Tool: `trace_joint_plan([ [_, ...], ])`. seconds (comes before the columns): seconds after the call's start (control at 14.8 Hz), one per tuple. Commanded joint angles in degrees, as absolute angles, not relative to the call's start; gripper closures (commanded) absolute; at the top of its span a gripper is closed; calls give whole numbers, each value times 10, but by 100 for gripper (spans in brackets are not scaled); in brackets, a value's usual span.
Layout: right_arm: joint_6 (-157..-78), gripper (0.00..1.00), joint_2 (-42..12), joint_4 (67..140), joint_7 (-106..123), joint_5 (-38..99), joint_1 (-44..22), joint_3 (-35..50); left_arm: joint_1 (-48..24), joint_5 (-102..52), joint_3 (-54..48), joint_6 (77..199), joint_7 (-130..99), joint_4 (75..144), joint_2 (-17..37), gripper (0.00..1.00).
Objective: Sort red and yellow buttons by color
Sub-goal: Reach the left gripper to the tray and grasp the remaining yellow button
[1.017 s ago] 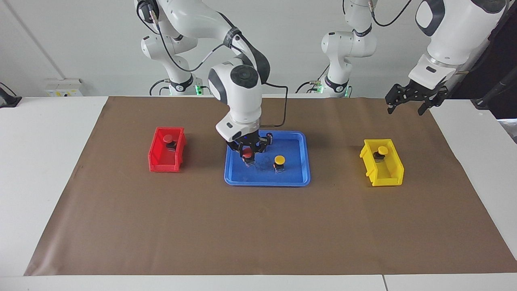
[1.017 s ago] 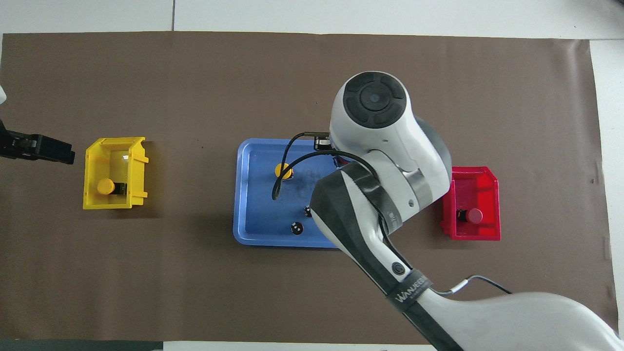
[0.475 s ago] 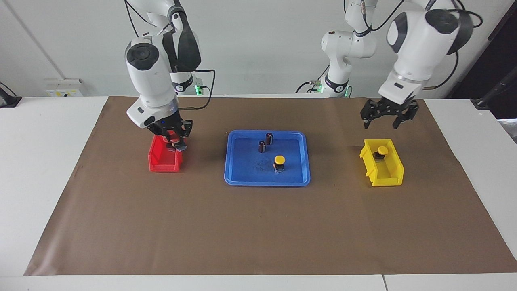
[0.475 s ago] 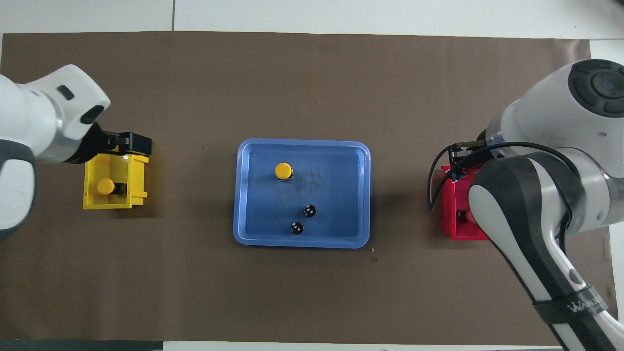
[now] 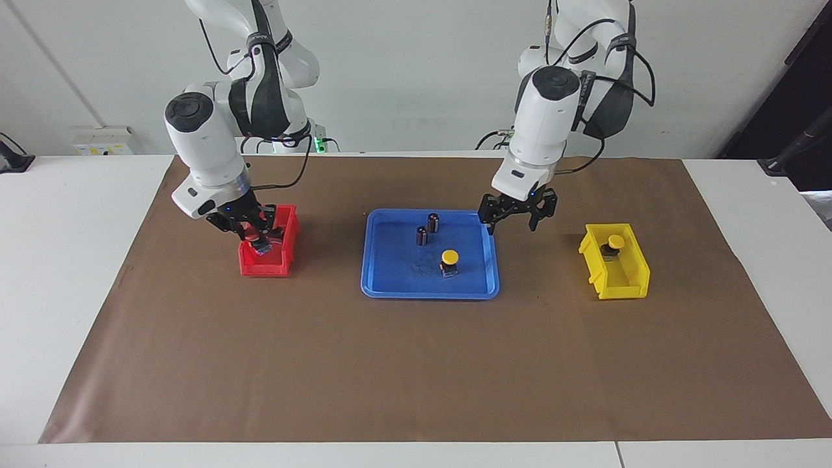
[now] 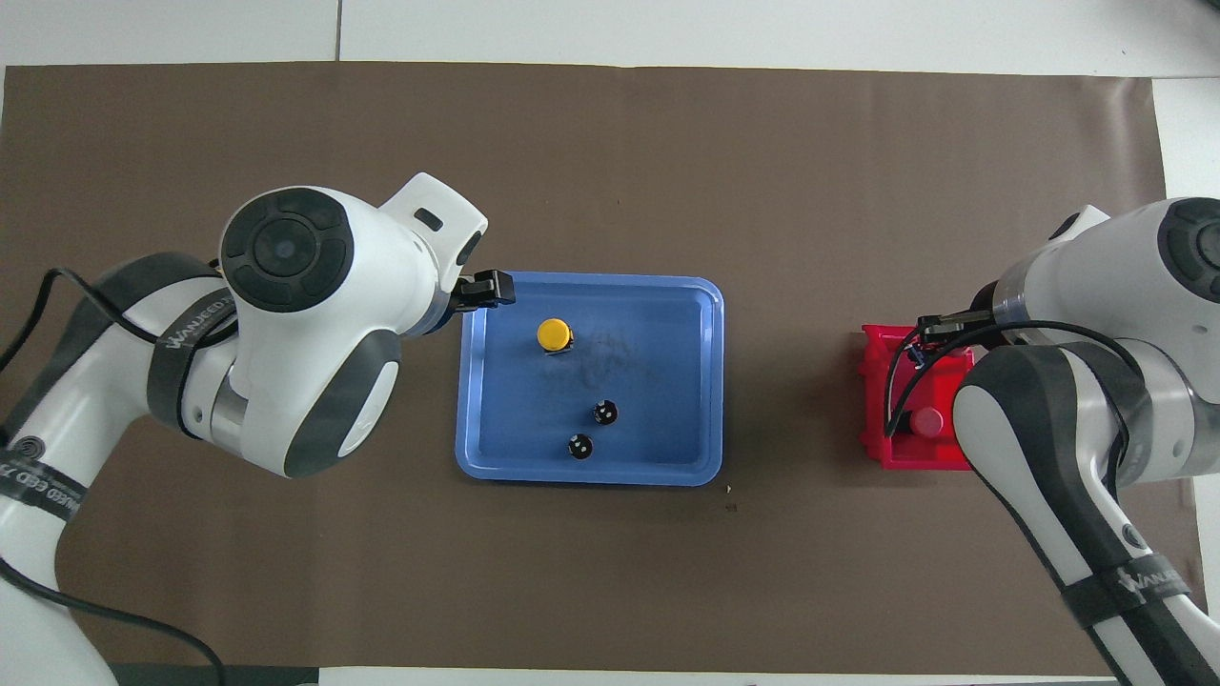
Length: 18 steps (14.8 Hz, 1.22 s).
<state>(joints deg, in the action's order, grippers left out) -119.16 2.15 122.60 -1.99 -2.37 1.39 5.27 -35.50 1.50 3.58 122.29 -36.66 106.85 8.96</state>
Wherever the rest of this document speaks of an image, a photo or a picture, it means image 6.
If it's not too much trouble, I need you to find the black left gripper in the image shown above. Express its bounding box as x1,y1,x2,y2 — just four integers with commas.
444,270,518,317

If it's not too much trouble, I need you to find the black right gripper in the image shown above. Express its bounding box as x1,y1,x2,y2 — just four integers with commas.
917,284,1002,363

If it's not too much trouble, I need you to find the red plastic bin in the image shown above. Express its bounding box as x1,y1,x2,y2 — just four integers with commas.
861,324,978,472

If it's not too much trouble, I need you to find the blue plastic tray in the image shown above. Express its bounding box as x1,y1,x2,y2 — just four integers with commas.
456,271,725,487

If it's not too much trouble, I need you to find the brown paper table mat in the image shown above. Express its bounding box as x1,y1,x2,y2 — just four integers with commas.
0,62,1211,673

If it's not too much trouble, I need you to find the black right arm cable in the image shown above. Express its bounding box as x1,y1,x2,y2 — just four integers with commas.
884,317,1145,441

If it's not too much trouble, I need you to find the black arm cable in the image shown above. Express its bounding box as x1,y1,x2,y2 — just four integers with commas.
884,317,1145,441
0,267,239,686

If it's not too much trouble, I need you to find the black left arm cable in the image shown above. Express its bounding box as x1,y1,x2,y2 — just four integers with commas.
0,267,239,686

